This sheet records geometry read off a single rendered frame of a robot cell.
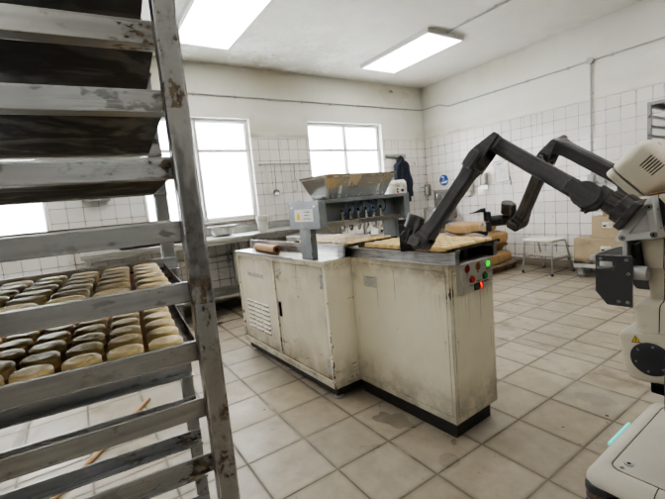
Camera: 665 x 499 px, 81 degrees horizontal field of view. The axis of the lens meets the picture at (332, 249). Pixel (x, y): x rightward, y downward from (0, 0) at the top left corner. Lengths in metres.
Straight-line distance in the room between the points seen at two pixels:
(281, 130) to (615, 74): 4.09
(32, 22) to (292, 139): 5.19
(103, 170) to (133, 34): 0.19
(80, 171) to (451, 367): 1.67
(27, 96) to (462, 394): 1.86
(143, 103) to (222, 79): 4.92
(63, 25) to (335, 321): 1.90
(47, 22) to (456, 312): 1.66
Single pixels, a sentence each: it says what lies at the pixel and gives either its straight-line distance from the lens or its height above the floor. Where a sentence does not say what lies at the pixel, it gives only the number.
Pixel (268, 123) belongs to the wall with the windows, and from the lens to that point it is 5.62.
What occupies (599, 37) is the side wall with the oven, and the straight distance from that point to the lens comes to 6.05.
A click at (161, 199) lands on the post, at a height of 1.21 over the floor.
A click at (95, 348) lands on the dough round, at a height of 0.97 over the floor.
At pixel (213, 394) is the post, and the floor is 0.90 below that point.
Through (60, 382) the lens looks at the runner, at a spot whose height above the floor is 0.96.
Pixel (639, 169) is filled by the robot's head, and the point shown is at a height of 1.17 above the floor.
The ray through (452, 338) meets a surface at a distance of 1.87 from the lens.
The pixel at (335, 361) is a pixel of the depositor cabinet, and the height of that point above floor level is 0.25.
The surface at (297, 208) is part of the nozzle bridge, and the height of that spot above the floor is 1.14.
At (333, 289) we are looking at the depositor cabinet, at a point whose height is 0.67.
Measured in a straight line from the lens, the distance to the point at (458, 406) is 2.02.
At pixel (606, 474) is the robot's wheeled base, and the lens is 1.59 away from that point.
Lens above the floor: 1.16
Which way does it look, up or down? 7 degrees down
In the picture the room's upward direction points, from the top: 5 degrees counter-clockwise
